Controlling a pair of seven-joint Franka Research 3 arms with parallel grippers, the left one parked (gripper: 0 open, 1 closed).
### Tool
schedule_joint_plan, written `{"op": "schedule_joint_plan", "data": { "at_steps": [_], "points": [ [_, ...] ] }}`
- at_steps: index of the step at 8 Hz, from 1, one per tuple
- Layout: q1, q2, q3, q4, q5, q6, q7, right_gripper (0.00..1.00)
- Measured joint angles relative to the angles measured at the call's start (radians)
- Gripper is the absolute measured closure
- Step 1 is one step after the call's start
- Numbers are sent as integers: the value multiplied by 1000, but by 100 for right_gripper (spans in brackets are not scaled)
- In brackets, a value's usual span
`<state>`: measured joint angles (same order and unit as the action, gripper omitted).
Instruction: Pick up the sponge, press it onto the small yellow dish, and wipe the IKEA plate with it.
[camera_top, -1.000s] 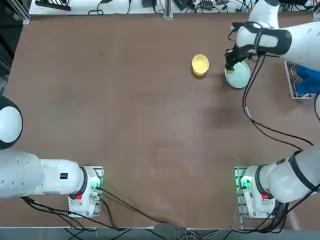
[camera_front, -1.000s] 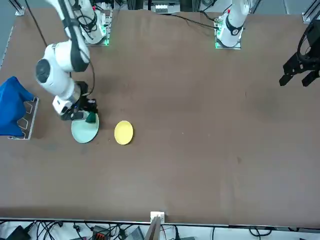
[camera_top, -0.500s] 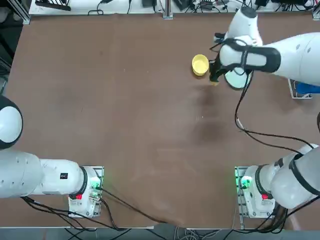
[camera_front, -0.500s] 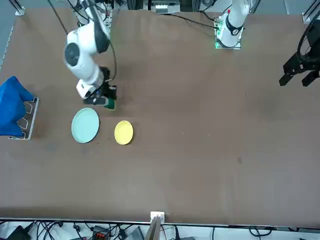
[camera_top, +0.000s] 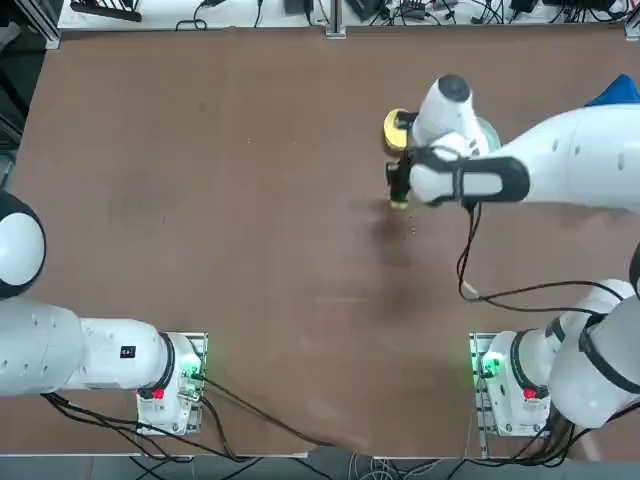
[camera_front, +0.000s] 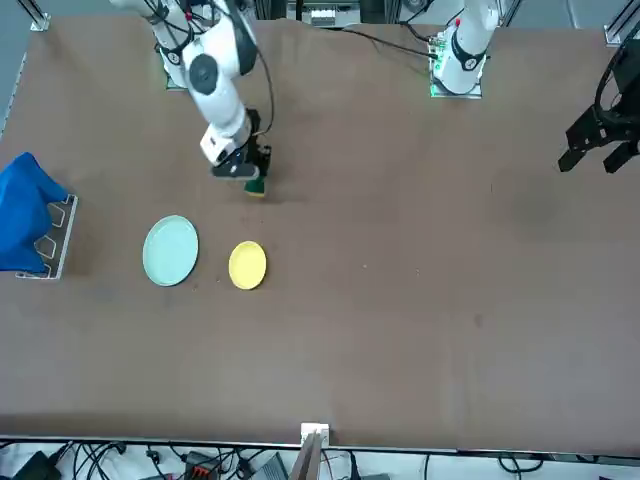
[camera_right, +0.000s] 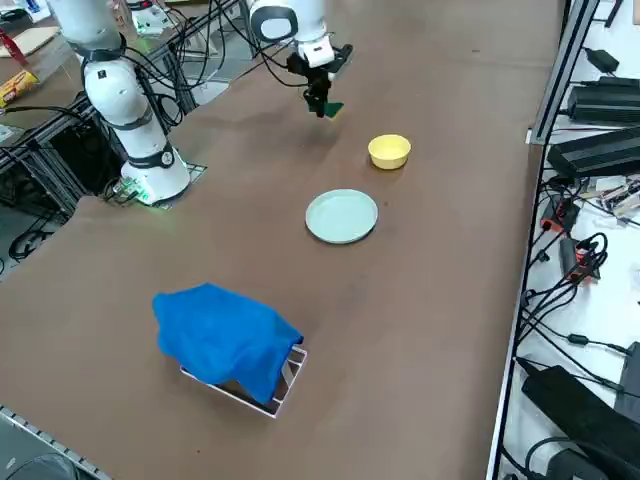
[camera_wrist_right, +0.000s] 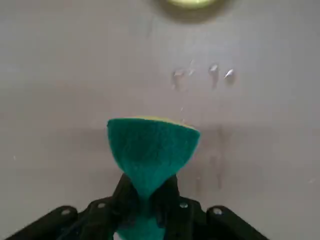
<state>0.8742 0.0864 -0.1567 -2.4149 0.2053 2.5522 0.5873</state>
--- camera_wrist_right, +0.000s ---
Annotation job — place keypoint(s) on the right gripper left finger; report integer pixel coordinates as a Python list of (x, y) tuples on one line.
[(100, 215)]

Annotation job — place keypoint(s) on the green and yellow sponge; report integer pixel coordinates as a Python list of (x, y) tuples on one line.
[(150, 150)]

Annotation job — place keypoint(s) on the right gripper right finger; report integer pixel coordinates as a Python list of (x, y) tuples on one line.
[(187, 217)]

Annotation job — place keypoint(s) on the small yellow dish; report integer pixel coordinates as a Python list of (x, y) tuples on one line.
[(190, 3)]

